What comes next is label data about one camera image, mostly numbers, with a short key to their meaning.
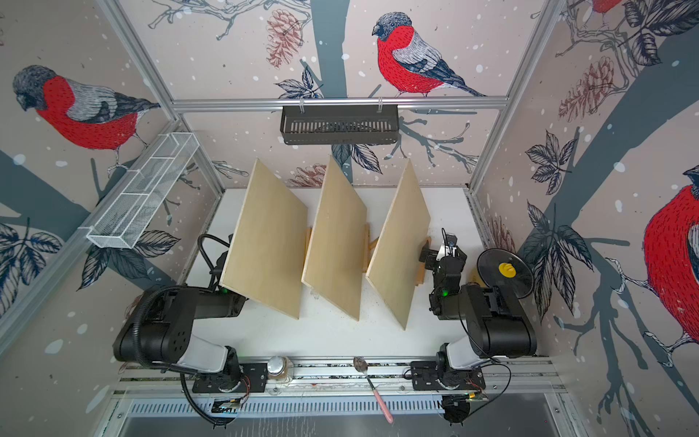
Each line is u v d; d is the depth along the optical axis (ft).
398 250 2.53
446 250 2.55
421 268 2.82
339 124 3.49
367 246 3.13
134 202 2.46
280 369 2.16
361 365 2.54
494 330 1.44
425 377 2.39
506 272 2.61
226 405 2.33
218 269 2.04
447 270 2.23
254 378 2.40
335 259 2.51
